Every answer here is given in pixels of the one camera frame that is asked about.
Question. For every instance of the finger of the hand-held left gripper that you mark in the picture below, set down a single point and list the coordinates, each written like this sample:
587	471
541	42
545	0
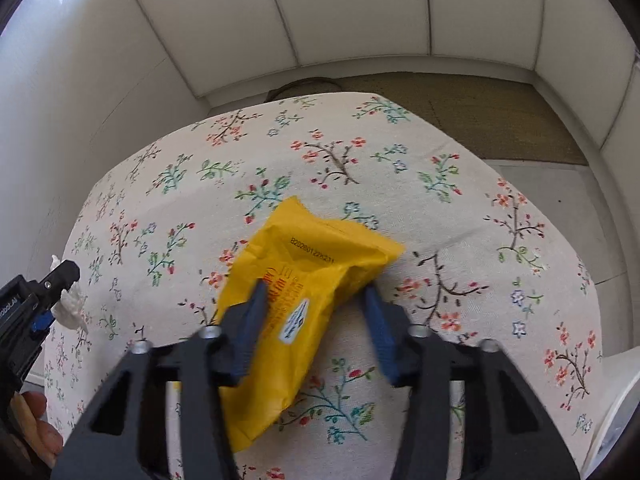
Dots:
40	322
62	277

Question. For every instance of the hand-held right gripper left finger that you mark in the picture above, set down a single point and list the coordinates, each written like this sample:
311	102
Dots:
250	325

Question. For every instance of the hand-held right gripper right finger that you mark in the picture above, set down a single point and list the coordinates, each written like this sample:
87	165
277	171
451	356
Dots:
385	335

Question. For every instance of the white tissue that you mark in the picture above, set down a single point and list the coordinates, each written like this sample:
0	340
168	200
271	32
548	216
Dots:
72	305

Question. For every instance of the yellow snack bag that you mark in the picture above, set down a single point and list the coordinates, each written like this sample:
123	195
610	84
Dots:
320	260

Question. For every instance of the white plastic bin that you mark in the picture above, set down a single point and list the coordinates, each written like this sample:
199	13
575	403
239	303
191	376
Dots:
615	410

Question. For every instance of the person's left hand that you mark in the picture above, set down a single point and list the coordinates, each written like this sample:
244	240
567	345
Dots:
42	435

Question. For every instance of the floral tablecloth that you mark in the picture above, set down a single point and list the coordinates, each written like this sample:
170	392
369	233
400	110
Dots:
350	160

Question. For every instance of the brown floor mat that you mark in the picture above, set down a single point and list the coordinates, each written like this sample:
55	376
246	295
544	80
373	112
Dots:
500	120
390	87

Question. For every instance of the white kitchen cabinet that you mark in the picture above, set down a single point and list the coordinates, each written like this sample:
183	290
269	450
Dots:
350	10

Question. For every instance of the white drawer cabinet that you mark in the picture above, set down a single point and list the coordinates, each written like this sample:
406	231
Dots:
585	35

